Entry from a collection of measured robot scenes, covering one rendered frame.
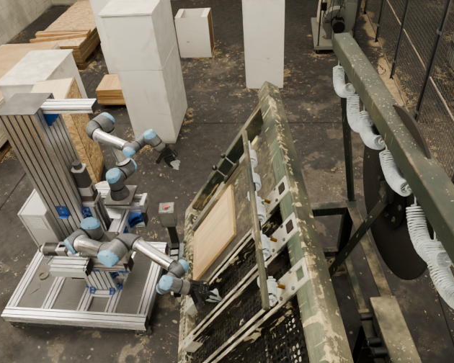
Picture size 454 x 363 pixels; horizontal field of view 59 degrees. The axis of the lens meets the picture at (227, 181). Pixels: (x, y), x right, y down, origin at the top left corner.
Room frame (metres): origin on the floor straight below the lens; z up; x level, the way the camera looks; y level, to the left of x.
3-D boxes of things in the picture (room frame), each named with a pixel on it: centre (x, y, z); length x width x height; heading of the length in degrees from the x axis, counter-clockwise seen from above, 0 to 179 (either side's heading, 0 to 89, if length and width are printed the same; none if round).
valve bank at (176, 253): (1.82, 0.45, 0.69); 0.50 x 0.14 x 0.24; 178
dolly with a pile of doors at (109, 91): (5.74, 1.57, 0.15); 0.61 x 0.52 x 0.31; 170
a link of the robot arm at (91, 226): (1.86, 0.95, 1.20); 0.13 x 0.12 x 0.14; 142
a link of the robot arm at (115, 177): (2.36, 0.85, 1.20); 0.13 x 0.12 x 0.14; 144
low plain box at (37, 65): (5.17, 2.38, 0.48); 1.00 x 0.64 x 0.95; 170
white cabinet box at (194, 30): (7.23, 0.28, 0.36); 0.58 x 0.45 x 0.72; 80
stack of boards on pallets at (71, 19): (8.27, 2.64, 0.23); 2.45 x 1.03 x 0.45; 170
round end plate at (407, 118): (1.29, -0.74, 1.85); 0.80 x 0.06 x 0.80; 178
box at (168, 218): (2.26, 0.50, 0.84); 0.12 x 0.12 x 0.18; 88
